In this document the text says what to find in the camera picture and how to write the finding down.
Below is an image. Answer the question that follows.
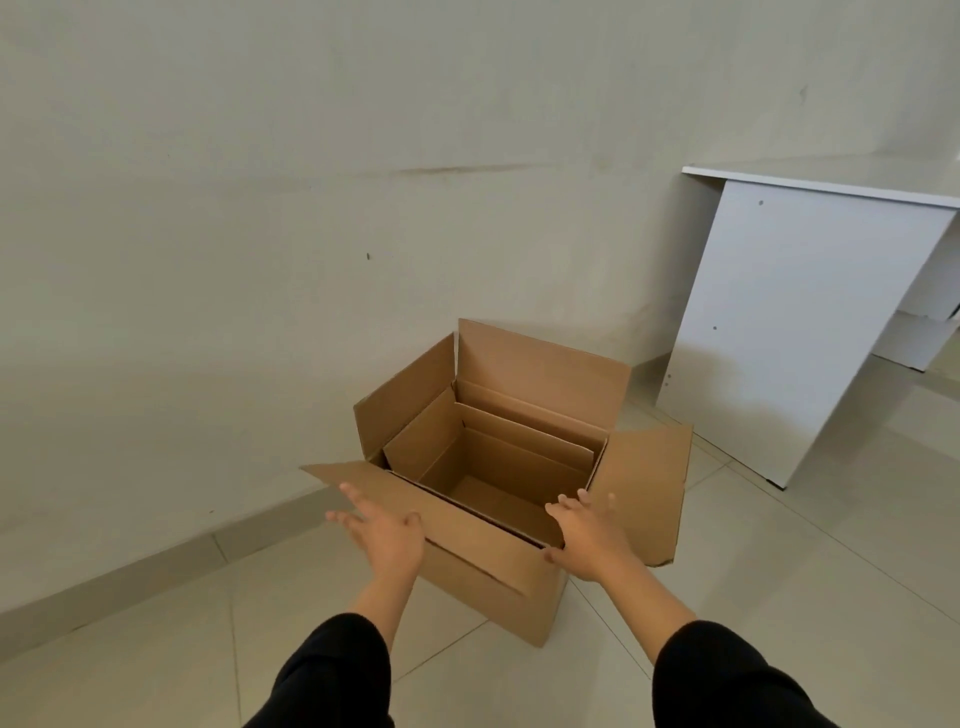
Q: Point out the person's right hand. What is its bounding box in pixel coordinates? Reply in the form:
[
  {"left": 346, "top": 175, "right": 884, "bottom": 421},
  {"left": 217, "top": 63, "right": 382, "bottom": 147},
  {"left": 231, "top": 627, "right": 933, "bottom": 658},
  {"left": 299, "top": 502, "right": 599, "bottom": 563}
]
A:
[{"left": 543, "top": 488, "right": 640, "bottom": 585}]

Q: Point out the smaller inner cardboard box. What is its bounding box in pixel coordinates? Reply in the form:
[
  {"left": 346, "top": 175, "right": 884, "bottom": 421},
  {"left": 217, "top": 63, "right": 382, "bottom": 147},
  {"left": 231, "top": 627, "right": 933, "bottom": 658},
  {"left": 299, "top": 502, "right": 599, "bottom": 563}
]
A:
[{"left": 383, "top": 380, "right": 609, "bottom": 549}]

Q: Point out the white desk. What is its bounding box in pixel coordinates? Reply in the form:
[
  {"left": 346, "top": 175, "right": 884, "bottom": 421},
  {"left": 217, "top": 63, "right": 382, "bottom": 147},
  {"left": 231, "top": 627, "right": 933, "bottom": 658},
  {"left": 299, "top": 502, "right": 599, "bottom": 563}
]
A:
[{"left": 656, "top": 153, "right": 960, "bottom": 491}]

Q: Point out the large open cardboard box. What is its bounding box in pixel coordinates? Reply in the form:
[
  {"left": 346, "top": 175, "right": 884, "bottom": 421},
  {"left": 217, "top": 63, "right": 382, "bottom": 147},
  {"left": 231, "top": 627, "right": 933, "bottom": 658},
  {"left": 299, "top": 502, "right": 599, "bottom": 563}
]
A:
[{"left": 300, "top": 318, "right": 694, "bottom": 648}]

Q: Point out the person's right forearm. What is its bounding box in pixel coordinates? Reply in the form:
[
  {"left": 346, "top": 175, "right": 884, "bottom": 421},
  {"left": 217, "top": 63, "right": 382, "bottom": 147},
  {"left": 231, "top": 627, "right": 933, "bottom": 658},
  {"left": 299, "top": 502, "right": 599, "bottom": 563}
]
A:
[{"left": 592, "top": 558, "right": 843, "bottom": 728}]

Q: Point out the person's left hand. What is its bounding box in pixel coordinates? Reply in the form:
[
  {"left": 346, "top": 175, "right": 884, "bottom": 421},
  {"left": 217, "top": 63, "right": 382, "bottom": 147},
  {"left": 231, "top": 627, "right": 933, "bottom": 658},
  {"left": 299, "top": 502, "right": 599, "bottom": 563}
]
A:
[{"left": 324, "top": 482, "right": 427, "bottom": 585}]

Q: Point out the person's left forearm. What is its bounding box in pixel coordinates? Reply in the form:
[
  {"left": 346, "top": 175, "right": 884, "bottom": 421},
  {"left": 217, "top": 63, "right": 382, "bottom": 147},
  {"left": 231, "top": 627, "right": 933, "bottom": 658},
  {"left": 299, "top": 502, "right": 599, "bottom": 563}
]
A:
[{"left": 243, "top": 556, "right": 421, "bottom": 728}]

